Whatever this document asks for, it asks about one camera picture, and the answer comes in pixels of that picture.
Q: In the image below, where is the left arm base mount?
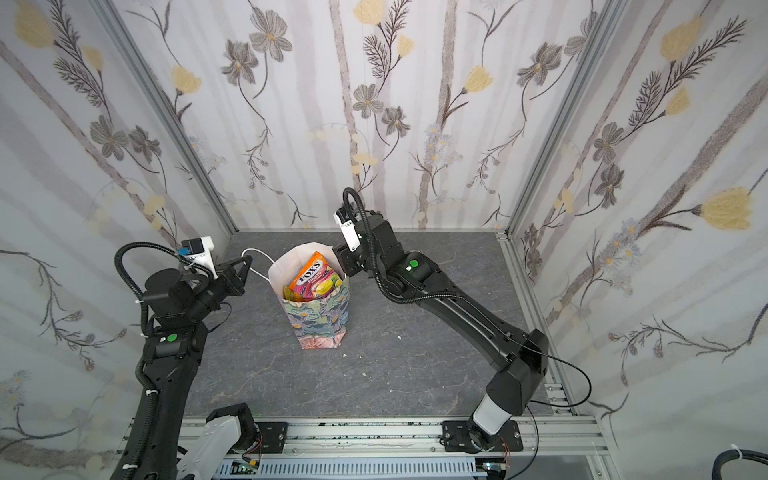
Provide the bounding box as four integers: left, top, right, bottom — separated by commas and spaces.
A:
176, 403, 288, 479

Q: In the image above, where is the black corrugated cable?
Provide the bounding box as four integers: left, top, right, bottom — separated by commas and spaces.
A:
712, 445, 768, 480

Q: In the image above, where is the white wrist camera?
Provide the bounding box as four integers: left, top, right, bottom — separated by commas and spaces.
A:
334, 206, 361, 252
177, 236, 217, 279

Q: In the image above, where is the pink-yellow Fox's candy bag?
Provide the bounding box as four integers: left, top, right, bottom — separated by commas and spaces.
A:
283, 252, 343, 302

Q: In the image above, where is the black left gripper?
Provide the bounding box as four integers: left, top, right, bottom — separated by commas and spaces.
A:
183, 253, 252, 323

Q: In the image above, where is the floral white paper bag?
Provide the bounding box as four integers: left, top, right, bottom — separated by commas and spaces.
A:
242, 242, 350, 350

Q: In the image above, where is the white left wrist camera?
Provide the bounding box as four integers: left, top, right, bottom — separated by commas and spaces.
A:
177, 236, 217, 279

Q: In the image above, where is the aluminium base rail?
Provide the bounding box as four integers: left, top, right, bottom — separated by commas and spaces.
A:
214, 407, 621, 479

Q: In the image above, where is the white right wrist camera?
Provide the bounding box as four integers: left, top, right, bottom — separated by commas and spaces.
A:
334, 206, 361, 252

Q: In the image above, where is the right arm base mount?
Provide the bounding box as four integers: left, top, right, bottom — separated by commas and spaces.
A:
439, 394, 523, 454

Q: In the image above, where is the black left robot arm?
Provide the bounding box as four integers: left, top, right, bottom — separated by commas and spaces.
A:
112, 241, 263, 479

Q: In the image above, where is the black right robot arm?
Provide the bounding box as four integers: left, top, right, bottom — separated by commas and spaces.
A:
333, 187, 549, 416

